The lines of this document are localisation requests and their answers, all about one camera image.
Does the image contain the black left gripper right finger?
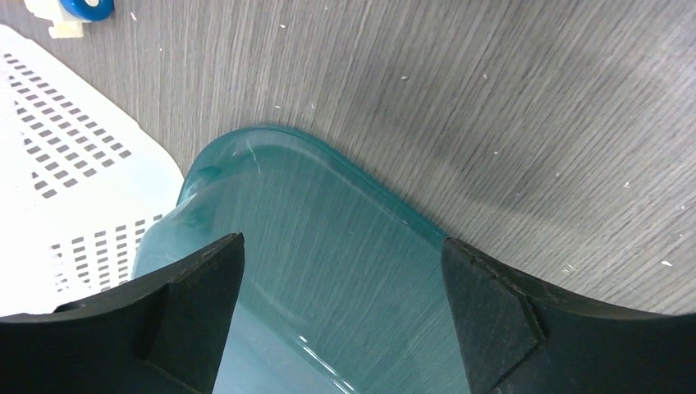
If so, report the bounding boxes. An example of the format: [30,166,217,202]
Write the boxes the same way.
[441,237,695,393]

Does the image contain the white perforated plastic basket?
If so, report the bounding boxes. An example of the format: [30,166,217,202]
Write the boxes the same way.
[1,26,183,316]

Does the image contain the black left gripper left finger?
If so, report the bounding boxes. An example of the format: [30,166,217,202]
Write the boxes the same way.
[1,234,245,393]

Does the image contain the white toy car blue wheels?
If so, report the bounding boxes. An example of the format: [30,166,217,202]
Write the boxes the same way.
[23,0,114,39]

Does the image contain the teal transparent plastic tub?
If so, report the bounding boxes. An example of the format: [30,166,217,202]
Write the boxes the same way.
[134,126,469,393]

